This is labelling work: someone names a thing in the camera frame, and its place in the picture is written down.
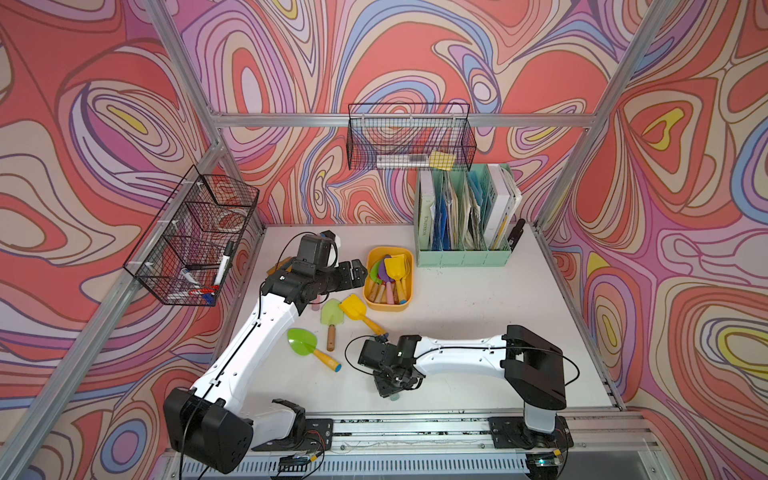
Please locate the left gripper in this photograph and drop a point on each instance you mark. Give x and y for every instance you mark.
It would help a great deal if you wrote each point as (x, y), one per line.
(356, 276)

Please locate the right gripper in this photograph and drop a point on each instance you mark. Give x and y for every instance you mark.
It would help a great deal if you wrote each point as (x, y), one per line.
(384, 390)

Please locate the purple trowel pink handle front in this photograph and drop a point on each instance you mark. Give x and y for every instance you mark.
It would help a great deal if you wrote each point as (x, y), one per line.
(386, 294)

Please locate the yellow storage box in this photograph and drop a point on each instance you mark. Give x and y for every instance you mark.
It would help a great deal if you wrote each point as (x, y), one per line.
(382, 252)

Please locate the yellow shovel yellow handle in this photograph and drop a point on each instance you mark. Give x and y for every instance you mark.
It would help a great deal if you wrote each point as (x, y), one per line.
(396, 268)

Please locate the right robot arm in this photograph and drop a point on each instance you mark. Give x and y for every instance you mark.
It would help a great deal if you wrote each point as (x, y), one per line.
(530, 364)

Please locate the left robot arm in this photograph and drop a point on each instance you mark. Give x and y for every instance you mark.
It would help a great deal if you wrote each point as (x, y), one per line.
(204, 421)

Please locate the black white marker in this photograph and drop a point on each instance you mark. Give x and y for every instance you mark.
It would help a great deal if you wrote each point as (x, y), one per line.
(224, 263)

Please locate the mint green file organizer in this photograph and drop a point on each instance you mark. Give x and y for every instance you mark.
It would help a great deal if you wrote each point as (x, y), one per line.
(450, 216)

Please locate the yellow sponge in basket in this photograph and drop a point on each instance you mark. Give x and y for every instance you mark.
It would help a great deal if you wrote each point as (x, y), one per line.
(441, 160)

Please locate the black stapler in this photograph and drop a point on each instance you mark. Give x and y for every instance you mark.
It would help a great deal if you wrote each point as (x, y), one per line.
(516, 234)

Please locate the white book in organizer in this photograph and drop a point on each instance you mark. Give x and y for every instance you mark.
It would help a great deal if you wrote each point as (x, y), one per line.
(504, 198)

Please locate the yellow scoop orange handle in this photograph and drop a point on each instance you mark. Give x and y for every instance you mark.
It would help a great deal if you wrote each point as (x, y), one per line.
(354, 308)

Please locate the light green trowel wooden handle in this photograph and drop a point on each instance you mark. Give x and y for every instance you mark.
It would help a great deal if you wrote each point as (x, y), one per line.
(332, 316)

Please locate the green trowel yellow handle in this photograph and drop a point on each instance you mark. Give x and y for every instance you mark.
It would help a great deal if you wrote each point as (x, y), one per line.
(304, 343)

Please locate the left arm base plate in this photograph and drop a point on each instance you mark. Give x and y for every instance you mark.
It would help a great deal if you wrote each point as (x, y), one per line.
(313, 435)

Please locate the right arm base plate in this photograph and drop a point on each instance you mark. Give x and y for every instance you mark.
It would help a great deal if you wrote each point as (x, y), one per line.
(511, 432)

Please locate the black wire basket back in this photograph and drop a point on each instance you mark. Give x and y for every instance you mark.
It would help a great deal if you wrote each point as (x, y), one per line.
(401, 136)

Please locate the black wire basket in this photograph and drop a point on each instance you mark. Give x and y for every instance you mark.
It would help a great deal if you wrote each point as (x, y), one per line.
(401, 136)
(178, 261)

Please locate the black wire basket left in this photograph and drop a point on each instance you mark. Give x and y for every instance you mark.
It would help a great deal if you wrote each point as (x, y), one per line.
(178, 261)

